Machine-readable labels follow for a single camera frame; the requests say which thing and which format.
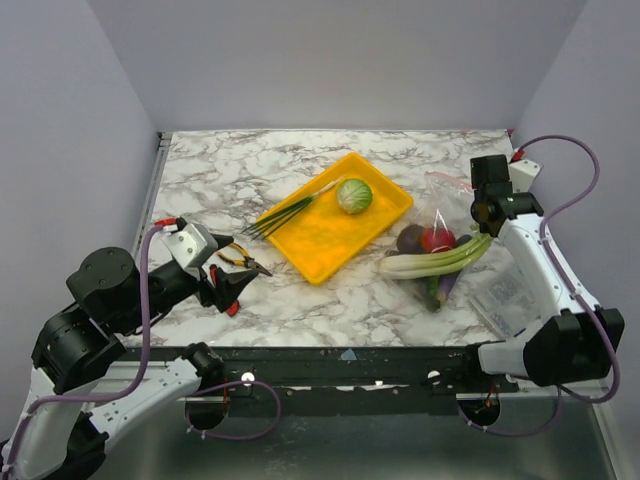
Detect red tomato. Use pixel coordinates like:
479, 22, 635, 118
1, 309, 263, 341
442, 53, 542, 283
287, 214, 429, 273
421, 227, 456, 254

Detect clear pink-dotted zip bag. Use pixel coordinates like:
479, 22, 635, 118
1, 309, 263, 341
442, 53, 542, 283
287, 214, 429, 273
377, 172, 492, 313

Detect dark purple round fruit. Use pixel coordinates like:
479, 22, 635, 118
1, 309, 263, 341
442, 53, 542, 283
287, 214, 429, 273
396, 224, 425, 254

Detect green celery stalk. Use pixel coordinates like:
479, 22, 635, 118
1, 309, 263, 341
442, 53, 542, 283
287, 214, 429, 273
378, 234, 492, 280

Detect purple eggplant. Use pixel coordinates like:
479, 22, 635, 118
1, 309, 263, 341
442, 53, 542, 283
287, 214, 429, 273
436, 271, 461, 308

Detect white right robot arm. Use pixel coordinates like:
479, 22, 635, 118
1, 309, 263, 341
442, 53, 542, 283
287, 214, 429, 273
459, 155, 624, 392

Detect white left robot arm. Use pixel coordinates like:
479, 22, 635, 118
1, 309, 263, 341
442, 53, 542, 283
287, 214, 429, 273
1, 247, 257, 479

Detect green chive bundle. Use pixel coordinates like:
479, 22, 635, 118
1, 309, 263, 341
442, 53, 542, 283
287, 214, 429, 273
242, 177, 343, 240

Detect yellow plastic tray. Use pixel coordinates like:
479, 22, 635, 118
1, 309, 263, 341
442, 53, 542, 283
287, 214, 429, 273
258, 153, 413, 285

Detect clear plastic packet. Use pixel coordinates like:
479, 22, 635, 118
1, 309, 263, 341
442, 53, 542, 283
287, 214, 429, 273
470, 268, 540, 338

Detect green cabbage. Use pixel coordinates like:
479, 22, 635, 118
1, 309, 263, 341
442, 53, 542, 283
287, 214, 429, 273
336, 178, 373, 215

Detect red black handled tool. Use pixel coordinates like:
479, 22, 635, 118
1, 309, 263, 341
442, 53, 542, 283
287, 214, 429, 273
209, 264, 240, 317

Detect yellow black handled pliers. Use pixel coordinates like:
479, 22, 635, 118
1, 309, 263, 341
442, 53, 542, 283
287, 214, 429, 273
216, 242, 273, 277

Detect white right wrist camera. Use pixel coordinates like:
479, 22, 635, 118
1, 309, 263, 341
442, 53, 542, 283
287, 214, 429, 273
508, 159, 542, 193

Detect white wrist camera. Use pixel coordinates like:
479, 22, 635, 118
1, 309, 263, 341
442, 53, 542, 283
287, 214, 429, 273
158, 217, 234, 280
508, 159, 542, 193

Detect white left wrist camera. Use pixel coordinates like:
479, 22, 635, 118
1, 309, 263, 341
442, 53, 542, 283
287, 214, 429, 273
158, 217, 234, 280

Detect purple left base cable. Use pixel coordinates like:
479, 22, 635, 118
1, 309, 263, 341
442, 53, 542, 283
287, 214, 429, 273
184, 382, 282, 442

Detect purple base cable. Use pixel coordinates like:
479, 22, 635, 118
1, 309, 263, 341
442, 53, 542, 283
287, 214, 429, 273
184, 382, 282, 442
457, 384, 564, 437

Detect black metal base rail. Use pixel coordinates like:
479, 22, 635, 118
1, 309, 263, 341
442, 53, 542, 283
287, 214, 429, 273
185, 347, 518, 417

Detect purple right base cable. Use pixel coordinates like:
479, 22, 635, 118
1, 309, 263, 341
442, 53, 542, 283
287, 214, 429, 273
457, 384, 564, 437

